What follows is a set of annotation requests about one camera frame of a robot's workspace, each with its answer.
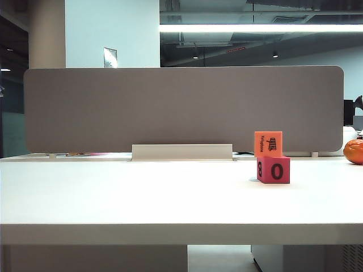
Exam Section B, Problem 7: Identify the orange letter block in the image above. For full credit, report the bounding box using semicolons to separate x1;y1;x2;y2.
254;130;284;157

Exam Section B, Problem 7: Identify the pink letter block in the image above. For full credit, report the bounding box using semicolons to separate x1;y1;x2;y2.
256;155;291;185

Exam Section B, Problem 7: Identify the grey felt desk divider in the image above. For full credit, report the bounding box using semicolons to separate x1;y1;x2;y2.
23;65;344;154

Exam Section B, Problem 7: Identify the long linear ceiling light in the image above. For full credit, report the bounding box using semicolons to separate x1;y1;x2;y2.
158;23;363;32

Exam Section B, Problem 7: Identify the white desk leg panel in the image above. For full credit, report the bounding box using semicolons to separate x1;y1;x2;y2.
0;245;188;272

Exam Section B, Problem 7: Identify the beige round column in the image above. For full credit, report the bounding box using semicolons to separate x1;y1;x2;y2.
27;0;66;69

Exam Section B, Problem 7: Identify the white divider mounting bracket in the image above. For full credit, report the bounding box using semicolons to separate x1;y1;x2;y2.
131;143;238;162

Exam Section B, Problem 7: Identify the framed wall sign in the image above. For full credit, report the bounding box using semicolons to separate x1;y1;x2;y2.
103;46;118;69

